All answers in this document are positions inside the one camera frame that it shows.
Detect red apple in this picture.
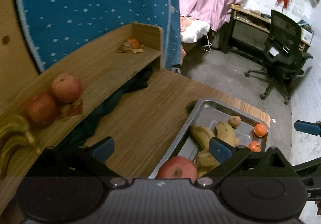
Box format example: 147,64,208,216
156,156,198,182
50,73,83,104

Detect stainless steel tray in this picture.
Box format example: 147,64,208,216
147,98,269,179

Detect red apple on shelf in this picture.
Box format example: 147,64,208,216
50,73,83,104

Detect white pillow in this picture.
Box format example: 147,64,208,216
181,20,211,43

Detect orange blanket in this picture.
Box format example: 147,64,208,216
180,15,197,32

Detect wooden desk shelf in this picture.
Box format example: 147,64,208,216
1,23,163,152

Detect orange tangerine in tray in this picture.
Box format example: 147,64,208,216
254,123,267,137

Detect white cable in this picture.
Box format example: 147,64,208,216
201,34,213,53

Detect dark wooden side desk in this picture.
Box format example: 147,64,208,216
221,4,314,56

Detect yellow banana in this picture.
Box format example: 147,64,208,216
189,124,216,150
215,122,239,147

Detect orange-red apple on shelf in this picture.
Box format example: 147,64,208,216
24,92,60,127

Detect black office chair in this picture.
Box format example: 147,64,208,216
244,10,313,105

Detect brown kiwi far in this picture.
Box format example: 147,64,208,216
228,116,242,128

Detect banana bunch on shelf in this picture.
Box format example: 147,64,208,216
1,115,41,179

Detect small orange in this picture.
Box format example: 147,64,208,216
248,141,262,153

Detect orange peel scraps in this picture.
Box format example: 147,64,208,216
118,37,144,54

